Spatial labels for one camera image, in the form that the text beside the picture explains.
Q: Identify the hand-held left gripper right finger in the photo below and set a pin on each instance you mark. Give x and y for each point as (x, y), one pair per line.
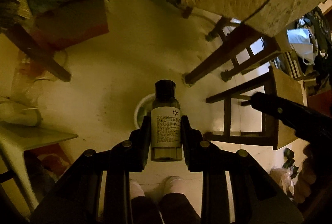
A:
(187, 141)

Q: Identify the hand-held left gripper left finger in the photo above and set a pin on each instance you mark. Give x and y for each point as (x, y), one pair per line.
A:
(144, 141)

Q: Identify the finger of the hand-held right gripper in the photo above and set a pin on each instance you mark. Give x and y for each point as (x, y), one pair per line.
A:
(278, 109)

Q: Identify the small white-label bottle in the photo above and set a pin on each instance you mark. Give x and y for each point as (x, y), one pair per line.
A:
(166, 130)

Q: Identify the white plastic basin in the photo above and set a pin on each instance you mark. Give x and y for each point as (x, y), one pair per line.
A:
(141, 109)

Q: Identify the person's right hand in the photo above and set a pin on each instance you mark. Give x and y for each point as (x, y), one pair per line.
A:
(310, 174)

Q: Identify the wooden stool with light seat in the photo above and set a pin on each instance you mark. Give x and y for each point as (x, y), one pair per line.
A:
(288, 109)

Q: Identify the pink plastic bag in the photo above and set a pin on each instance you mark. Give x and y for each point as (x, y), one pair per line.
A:
(282, 181)

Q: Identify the person's right leg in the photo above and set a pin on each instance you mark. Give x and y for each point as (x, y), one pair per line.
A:
(177, 205)

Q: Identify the person's leg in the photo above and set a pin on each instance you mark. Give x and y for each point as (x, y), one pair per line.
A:
(144, 209)
(177, 205)

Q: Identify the person's left leg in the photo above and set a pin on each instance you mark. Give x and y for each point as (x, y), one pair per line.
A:
(144, 209)

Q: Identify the white plastic bag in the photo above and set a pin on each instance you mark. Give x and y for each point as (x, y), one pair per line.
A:
(302, 42)

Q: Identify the dark wooden stool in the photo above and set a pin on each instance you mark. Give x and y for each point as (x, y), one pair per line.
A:
(228, 29)

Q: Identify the white plastic stool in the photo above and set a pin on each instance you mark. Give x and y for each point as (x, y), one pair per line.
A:
(31, 135)

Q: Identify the dark wooden table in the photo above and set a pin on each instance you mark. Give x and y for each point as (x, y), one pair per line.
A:
(39, 55)

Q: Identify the red white cardboard box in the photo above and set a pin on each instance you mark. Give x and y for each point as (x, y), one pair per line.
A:
(72, 24)

